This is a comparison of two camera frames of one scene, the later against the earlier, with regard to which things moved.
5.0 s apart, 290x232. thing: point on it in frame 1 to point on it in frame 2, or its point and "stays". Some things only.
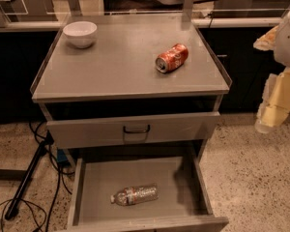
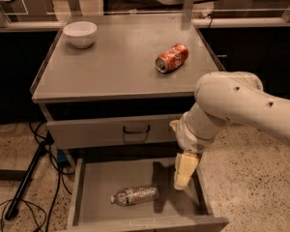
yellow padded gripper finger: (267, 42) to (175, 125)
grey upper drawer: (132, 130) stays
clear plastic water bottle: (135, 194) stays
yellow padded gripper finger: (280, 98) to (185, 167)
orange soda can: (172, 59) stays
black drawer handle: (135, 131) stays
